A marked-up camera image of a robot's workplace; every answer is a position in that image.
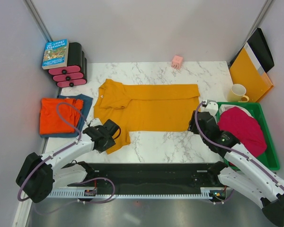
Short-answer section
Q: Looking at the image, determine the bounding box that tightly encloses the black pink drawer organizer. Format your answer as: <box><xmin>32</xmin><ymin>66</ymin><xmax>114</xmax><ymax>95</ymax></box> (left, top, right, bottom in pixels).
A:
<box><xmin>48</xmin><ymin>42</ymin><xmax>87</xmax><ymax>88</ymax></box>

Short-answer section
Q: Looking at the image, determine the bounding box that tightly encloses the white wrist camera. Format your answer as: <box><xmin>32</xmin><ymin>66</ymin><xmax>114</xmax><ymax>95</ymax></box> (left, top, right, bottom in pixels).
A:
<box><xmin>202</xmin><ymin>99</ymin><xmax>219</xmax><ymax>117</ymax></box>
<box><xmin>83</xmin><ymin>118</ymin><xmax>102</xmax><ymax>129</ymax></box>

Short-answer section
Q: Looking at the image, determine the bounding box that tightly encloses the mustard yellow t shirt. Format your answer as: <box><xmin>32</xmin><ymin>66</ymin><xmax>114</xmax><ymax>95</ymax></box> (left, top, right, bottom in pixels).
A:
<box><xmin>94</xmin><ymin>79</ymin><xmax>200</xmax><ymax>154</ymax></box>

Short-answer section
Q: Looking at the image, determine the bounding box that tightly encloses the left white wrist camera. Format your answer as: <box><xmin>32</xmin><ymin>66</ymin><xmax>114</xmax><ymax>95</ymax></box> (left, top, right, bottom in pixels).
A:
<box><xmin>83</xmin><ymin>118</ymin><xmax>102</xmax><ymax>129</ymax></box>

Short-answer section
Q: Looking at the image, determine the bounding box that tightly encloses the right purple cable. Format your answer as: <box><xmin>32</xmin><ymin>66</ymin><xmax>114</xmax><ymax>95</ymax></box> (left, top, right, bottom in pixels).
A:
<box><xmin>195</xmin><ymin>101</ymin><xmax>284</xmax><ymax>201</ymax></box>

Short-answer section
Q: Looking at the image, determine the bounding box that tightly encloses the blue treehouse book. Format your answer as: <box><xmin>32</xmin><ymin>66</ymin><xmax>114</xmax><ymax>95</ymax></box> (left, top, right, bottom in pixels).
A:
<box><xmin>42</xmin><ymin>39</ymin><xmax>69</xmax><ymax>70</ymax></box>

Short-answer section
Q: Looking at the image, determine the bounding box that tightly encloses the green plastic bin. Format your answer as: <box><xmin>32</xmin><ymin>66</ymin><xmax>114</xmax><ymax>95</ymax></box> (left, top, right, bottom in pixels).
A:
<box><xmin>216</xmin><ymin>102</ymin><xmax>280</xmax><ymax>171</ymax></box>

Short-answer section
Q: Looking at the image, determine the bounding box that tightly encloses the orange envelope folder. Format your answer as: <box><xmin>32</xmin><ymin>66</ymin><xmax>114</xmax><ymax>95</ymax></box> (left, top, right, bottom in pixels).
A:
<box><xmin>230</xmin><ymin>43</ymin><xmax>274</xmax><ymax>102</ymax></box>

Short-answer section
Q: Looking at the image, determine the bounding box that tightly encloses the white cloth in bin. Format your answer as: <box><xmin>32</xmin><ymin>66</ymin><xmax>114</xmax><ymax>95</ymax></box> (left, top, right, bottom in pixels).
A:
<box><xmin>219</xmin><ymin>104</ymin><xmax>253</xmax><ymax>119</ymax></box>

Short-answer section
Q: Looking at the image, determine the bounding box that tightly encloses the white slotted cable duct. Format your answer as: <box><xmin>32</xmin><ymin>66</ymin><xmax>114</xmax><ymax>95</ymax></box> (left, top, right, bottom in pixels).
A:
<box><xmin>47</xmin><ymin>187</ymin><xmax>217</xmax><ymax>200</ymax></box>

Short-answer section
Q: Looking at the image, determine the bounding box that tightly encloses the magenta t shirt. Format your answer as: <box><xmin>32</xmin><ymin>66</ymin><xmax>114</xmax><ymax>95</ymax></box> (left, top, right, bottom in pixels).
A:
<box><xmin>218</xmin><ymin>116</ymin><xmax>267</xmax><ymax>157</ymax></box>

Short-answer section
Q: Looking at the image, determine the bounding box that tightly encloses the blue folded t shirt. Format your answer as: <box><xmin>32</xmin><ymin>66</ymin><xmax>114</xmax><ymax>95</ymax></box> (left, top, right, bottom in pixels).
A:
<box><xmin>39</xmin><ymin>94</ymin><xmax>93</xmax><ymax>138</ymax></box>

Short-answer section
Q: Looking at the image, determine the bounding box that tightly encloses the black white folder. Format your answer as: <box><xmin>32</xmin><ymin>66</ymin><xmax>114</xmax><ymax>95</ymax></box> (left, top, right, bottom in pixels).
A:
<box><xmin>230</xmin><ymin>27</ymin><xmax>275</xmax><ymax>74</ymax></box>

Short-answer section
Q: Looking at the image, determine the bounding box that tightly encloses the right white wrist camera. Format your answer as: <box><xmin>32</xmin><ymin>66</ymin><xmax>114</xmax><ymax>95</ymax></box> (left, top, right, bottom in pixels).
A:
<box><xmin>202</xmin><ymin>99</ymin><xmax>219</xmax><ymax>117</ymax></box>

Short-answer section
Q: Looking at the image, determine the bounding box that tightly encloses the orange folded t shirt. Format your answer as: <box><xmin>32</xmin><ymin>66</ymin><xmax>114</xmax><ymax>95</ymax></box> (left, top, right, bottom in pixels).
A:
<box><xmin>39</xmin><ymin>98</ymin><xmax>84</xmax><ymax>136</ymax></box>

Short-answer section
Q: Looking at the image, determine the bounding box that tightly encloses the pink cube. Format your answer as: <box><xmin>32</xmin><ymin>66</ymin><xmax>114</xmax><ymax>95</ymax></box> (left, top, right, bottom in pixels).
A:
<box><xmin>171</xmin><ymin>55</ymin><xmax>184</xmax><ymax>70</ymax></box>

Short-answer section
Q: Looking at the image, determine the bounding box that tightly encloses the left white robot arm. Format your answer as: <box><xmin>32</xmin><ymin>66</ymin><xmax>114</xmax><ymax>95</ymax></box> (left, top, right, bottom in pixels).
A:
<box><xmin>16</xmin><ymin>118</ymin><xmax>121</xmax><ymax>203</ymax></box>

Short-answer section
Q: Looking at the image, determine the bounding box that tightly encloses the pale yellow mug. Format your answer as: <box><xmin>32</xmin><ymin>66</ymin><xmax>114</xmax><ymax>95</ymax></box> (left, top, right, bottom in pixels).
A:
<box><xmin>227</xmin><ymin>84</ymin><xmax>249</xmax><ymax>103</ymax></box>

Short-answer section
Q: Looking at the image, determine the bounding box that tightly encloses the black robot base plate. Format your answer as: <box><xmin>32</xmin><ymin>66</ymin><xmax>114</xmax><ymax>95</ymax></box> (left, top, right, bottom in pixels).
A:
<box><xmin>58</xmin><ymin>160</ymin><xmax>237</xmax><ymax>196</ymax></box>

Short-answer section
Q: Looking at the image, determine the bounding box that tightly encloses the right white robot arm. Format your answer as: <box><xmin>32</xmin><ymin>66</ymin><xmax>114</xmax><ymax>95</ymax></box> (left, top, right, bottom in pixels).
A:
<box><xmin>188</xmin><ymin>110</ymin><xmax>284</xmax><ymax>227</ymax></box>

